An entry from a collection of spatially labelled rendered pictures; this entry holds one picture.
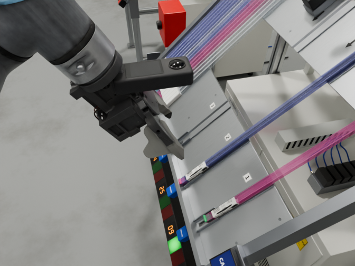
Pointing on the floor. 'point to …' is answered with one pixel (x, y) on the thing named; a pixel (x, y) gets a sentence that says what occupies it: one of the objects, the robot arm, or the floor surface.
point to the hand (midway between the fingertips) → (177, 133)
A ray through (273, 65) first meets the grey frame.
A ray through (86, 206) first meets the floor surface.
